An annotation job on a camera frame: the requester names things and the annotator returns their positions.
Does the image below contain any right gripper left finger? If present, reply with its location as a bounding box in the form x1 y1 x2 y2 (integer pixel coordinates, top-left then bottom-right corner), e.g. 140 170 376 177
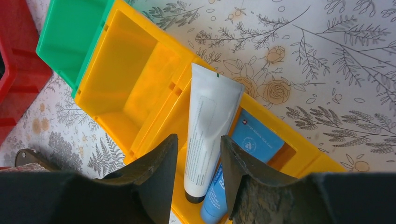
0 134 178 224

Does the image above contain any oval wooden tray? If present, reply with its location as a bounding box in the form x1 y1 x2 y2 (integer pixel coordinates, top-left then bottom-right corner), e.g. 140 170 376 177
14 148 60 171

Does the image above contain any green plastic bin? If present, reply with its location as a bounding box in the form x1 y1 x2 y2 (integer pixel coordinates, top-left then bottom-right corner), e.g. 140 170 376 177
36 0 114 98

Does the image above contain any yellow bin with toothpaste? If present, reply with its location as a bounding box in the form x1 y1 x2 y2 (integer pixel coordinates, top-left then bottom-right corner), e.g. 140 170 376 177
168 58 320 224

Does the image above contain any white toothpaste tube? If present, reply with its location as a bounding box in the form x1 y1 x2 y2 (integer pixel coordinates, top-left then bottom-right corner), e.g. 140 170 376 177
184 63 244 203

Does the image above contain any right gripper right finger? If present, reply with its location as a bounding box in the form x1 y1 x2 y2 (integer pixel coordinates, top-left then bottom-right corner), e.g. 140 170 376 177
220 135 396 224

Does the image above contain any blue toothpaste tube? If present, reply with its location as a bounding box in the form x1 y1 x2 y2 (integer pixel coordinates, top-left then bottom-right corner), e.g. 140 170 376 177
200 109 284 224

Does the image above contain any red plastic bin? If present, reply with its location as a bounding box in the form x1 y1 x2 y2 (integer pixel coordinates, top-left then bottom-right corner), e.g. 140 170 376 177
0 0 52 142

